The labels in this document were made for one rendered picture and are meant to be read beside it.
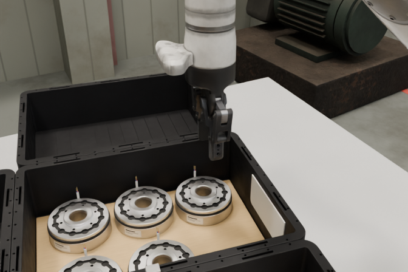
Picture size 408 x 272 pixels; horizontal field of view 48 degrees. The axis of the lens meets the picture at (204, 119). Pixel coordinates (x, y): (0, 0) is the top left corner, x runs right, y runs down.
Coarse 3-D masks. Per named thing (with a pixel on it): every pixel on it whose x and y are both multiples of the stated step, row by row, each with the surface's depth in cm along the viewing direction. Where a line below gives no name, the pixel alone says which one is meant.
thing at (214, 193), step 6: (192, 186) 84; (198, 186) 84; (204, 186) 85; (210, 186) 84; (192, 192) 83; (216, 192) 83; (192, 198) 82; (198, 198) 82; (204, 198) 82; (210, 198) 82
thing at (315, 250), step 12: (300, 240) 64; (252, 252) 62; (264, 252) 62; (276, 252) 62; (288, 252) 63; (312, 252) 62; (204, 264) 60; (216, 264) 60; (228, 264) 60; (240, 264) 61; (324, 264) 60
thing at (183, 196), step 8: (200, 176) 88; (184, 184) 86; (192, 184) 86; (216, 184) 86; (224, 184) 86; (176, 192) 84; (184, 192) 84; (224, 192) 84; (184, 200) 82; (192, 200) 82; (216, 200) 82; (224, 200) 82; (184, 208) 81; (192, 208) 80; (200, 208) 80; (208, 208) 80; (216, 208) 80
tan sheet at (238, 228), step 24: (168, 192) 89; (48, 216) 83; (240, 216) 83; (48, 240) 78; (120, 240) 78; (144, 240) 78; (192, 240) 78; (216, 240) 78; (240, 240) 78; (48, 264) 73; (120, 264) 73
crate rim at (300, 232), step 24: (168, 144) 85; (240, 144) 85; (24, 168) 79; (48, 168) 79; (24, 192) 74; (288, 216) 68; (264, 240) 64; (288, 240) 64; (168, 264) 60; (192, 264) 60
